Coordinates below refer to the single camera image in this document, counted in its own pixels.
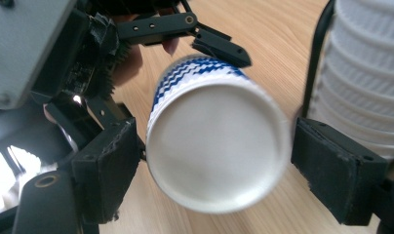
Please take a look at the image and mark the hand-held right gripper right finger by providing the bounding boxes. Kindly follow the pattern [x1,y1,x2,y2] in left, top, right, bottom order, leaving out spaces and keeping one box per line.
[290,117,390,227]

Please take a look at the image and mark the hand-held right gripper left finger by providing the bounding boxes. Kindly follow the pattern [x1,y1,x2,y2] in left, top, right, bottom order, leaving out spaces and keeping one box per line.
[71,117,144,226]

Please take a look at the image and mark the stack of white paper cups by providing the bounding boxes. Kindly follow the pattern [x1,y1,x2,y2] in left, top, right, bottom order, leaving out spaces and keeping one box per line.
[306,0,394,161]

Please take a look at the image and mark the single blue and white cup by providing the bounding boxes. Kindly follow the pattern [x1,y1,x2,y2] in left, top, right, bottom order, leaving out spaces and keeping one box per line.
[145,54,293,215]

